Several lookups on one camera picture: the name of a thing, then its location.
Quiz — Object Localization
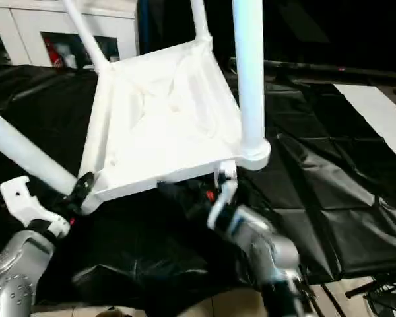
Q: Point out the red packet behind glass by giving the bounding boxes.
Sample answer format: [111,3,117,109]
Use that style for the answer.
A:
[45,38,62,67]

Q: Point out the long black bar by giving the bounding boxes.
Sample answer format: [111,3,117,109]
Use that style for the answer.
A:
[230,56,396,83]

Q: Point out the flat white sheet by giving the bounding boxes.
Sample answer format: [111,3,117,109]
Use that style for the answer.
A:
[333,83,396,148]

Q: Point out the dark robot foot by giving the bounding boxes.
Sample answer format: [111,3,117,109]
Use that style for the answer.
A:
[98,306,135,317]

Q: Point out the dark blue upright post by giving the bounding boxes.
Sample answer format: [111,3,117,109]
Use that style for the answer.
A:
[137,0,156,55]

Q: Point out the white plastic table top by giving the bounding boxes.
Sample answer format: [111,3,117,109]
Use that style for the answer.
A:
[79,36,272,215]

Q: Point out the black device white print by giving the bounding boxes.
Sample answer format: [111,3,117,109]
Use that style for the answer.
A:
[374,299,396,317]

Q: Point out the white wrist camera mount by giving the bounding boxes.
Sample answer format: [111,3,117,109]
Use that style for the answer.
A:
[0,176,71,239]
[207,160,239,232]

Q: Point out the white glass-door cabinet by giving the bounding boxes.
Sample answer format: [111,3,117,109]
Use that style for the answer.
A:
[0,0,140,69]

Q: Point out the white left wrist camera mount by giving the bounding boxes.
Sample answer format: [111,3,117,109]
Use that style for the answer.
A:
[0,176,71,239]

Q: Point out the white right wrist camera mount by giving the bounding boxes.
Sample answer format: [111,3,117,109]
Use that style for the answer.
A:
[207,160,239,232]

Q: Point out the black tripod leg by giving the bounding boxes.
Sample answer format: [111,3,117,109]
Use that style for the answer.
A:
[345,275,396,300]

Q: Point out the black work mat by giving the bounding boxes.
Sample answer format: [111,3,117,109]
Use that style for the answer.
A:
[0,62,396,313]

